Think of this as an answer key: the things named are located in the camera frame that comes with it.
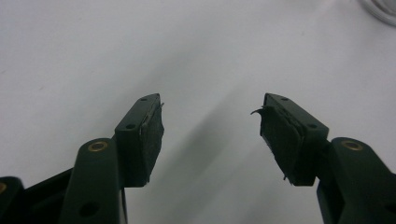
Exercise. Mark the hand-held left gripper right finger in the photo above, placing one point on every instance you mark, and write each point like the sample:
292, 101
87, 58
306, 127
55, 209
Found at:
299, 146

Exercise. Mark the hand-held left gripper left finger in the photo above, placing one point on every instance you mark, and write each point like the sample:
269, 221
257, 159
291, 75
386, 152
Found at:
137, 146

